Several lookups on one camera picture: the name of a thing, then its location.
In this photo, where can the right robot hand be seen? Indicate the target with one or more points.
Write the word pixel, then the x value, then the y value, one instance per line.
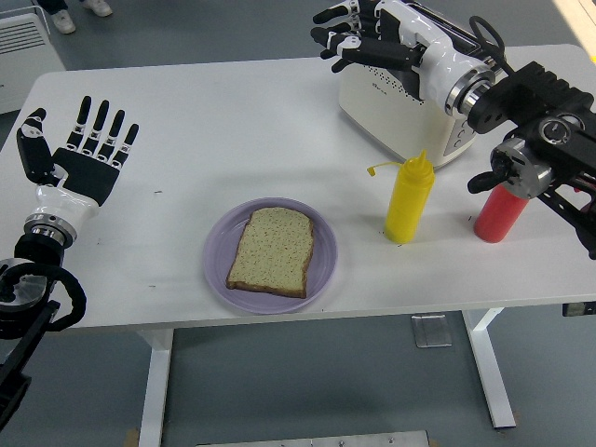
pixel 437 56

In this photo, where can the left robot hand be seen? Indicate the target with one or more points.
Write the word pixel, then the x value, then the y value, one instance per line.
pixel 86 174

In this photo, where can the cream and chrome toaster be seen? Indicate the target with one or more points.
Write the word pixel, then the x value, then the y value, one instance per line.
pixel 372 121

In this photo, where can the bread slice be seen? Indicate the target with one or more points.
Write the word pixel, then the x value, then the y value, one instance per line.
pixel 274 251

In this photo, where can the purple plate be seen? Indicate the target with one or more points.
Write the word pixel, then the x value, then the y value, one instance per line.
pixel 321 247

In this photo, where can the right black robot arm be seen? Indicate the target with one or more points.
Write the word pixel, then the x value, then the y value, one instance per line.
pixel 535 98

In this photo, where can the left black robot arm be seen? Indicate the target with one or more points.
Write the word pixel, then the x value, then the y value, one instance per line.
pixel 32 249

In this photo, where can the small metal floor plate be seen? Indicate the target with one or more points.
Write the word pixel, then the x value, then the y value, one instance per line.
pixel 430 331

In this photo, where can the white heater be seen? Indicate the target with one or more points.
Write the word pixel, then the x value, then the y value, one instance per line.
pixel 23 60

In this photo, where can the yellow squeeze bottle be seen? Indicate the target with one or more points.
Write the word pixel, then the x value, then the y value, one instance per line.
pixel 410 205

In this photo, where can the person's white shoe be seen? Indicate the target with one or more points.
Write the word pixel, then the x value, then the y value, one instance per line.
pixel 98 7
pixel 64 22

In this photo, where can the red squeeze bottle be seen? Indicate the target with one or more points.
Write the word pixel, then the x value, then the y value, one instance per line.
pixel 498 216

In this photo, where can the person's leg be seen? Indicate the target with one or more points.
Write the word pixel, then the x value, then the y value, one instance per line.
pixel 52 5

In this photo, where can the white table leg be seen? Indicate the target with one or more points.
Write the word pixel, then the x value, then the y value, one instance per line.
pixel 489 368
pixel 156 386

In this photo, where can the black table control box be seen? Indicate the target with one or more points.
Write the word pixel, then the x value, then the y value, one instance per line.
pixel 579 309

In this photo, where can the long metal base plate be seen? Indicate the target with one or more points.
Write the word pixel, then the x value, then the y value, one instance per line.
pixel 312 440

